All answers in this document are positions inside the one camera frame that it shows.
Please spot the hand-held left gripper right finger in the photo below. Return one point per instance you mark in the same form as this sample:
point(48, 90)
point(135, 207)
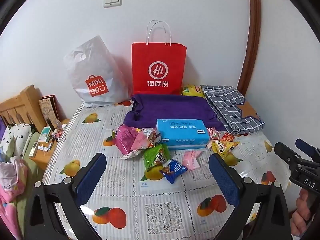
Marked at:
point(225, 180)

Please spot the wooden nightstand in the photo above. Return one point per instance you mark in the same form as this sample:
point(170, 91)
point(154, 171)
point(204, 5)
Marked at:
point(41, 158)

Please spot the grey checked cloth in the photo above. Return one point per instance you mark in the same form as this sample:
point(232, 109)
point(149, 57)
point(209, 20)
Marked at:
point(225, 105)

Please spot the person's right hand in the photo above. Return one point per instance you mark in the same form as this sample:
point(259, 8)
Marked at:
point(300, 220)

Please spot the red and white candy packet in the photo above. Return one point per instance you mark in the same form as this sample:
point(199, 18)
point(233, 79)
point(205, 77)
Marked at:
point(213, 133)

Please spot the pink bear print snack packet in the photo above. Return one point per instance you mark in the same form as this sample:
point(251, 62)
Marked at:
point(145, 140)

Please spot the small pink packet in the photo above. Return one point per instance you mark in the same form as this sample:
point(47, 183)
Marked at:
point(191, 160)

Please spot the blue tissue pack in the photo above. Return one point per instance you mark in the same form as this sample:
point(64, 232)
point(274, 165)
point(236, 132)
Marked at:
point(180, 130)

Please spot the white flower print pillow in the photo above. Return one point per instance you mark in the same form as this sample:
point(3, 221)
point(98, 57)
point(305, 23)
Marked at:
point(12, 137)

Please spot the red paper bag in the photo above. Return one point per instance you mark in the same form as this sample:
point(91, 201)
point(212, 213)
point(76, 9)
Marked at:
point(160, 55)

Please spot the purple towel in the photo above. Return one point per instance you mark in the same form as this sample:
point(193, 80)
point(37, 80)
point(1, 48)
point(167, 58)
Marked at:
point(170, 107)

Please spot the blue cookie packet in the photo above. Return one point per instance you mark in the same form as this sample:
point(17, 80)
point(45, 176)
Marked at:
point(173, 171)

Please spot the white and green box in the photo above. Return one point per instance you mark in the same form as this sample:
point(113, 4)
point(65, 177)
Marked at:
point(45, 133)

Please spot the patterned book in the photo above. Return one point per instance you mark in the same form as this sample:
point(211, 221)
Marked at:
point(48, 110)

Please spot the brown wooden door frame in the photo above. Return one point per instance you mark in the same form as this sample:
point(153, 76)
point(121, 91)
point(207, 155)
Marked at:
point(253, 30)

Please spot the yellow and green snack bag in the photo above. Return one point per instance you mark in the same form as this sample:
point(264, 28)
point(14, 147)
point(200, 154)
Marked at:
point(193, 90)

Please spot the white remote control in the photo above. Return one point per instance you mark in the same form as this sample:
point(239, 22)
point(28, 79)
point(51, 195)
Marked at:
point(34, 149)

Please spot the green snack packet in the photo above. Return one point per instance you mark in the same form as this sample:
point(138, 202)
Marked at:
point(156, 156)

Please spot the yellow triangular snack packet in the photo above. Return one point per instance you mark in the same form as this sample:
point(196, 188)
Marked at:
point(223, 148)

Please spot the white plastic shopping bag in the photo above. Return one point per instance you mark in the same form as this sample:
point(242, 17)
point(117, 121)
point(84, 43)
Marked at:
point(100, 62)

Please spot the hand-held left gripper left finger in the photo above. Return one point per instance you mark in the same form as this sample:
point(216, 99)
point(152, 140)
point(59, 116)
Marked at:
point(92, 175)

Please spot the small red snack packet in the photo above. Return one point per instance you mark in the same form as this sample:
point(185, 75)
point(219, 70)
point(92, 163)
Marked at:
point(227, 137)

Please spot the fruit print tablecloth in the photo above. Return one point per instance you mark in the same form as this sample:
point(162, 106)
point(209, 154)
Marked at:
point(130, 187)

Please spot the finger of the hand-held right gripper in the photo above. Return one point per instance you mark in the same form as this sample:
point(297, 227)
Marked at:
point(306, 147)
point(287, 153)

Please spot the wooden headboard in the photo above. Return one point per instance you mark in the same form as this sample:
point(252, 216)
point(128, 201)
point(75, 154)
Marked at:
point(22, 105)

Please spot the large pink snack bag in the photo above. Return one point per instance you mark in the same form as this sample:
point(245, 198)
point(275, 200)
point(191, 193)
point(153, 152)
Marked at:
point(125, 137)

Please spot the green bed sheet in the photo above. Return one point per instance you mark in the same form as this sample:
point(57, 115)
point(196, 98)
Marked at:
point(32, 170)

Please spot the pink clothes pile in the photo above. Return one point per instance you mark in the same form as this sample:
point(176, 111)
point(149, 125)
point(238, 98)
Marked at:
point(10, 175)

